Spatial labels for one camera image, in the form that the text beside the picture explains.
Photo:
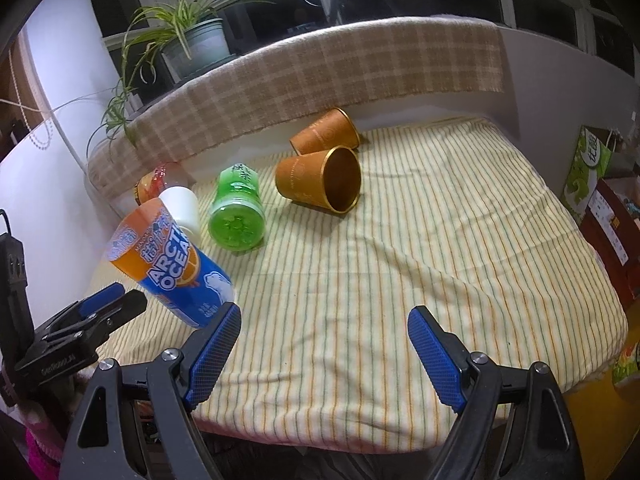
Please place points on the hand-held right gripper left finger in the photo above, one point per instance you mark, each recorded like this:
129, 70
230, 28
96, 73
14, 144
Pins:
212, 355

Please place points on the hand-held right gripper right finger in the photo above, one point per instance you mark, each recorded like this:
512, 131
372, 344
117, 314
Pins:
435, 360

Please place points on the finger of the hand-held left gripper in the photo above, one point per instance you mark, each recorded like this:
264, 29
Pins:
102, 296
120, 310

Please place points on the orange and blue soda bottle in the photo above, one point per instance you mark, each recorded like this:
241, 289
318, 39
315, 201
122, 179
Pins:
175, 270

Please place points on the white cup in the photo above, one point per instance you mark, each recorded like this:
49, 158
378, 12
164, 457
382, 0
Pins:
181, 211

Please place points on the brown cup with gold rim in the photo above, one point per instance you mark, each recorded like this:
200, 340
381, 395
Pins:
310, 175
325, 132

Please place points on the yellow striped bed sheet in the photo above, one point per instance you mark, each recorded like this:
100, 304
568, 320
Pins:
380, 270

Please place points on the red orange drink bottle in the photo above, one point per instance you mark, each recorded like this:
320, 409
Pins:
152, 182

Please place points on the pink cloth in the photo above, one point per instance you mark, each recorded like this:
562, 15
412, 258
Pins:
42, 445

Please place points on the green plastic bottle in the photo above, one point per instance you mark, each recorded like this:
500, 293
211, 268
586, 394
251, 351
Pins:
235, 210

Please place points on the orange and green packet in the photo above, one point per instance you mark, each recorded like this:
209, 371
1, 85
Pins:
629, 367

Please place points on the red cardboard box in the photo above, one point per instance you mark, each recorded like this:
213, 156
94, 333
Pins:
612, 225

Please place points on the green and white carton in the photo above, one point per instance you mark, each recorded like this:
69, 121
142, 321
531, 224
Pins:
587, 170

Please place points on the potted spider plant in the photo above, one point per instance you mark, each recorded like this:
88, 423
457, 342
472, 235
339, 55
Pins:
197, 45

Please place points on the beige plaid blanket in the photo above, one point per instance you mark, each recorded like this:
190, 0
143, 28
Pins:
320, 70

